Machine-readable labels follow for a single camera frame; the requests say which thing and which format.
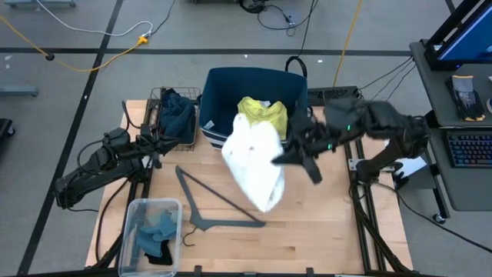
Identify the navy blue cloth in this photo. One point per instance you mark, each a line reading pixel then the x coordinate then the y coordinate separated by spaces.
pixel 177 115

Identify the grey side desk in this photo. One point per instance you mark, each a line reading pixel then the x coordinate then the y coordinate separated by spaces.
pixel 465 184

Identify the clear plastic container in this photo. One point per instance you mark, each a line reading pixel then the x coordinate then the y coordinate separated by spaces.
pixel 130 215

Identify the grey black work gloves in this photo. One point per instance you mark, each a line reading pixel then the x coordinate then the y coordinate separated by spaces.
pixel 465 98

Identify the computer monitor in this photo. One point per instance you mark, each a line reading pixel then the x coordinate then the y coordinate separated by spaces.
pixel 465 38

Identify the black power strip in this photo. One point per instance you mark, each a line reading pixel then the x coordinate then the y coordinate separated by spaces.
pixel 334 94

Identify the black cloth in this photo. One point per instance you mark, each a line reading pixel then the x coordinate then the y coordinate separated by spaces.
pixel 163 255

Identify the pale green cloth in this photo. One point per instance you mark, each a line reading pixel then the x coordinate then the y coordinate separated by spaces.
pixel 153 218

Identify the backlit black keyboard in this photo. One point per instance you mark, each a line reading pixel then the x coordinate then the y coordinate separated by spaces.
pixel 471 150

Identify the yellow cloth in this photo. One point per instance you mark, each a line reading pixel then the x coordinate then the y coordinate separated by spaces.
pixel 265 113

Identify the navy white striped fabric bin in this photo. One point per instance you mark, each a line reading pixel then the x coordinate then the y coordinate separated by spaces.
pixel 230 88

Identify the white paper sheet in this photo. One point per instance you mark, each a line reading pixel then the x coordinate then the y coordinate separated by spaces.
pixel 409 167

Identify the black aluminium table frame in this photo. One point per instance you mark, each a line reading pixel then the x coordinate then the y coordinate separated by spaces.
pixel 361 207

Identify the white textured cloth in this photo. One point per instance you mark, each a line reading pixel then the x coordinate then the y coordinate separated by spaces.
pixel 253 165

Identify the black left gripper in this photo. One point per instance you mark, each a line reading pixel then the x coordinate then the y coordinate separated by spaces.
pixel 150 140

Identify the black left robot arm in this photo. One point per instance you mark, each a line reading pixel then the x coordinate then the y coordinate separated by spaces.
pixel 96 173

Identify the blue ribbed cloth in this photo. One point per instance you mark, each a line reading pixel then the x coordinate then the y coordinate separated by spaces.
pixel 157 234

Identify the grey flat tray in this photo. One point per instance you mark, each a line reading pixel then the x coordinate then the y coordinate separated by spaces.
pixel 203 223

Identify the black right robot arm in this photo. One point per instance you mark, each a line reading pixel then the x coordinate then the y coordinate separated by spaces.
pixel 384 119

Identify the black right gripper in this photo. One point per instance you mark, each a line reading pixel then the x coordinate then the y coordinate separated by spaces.
pixel 311 134

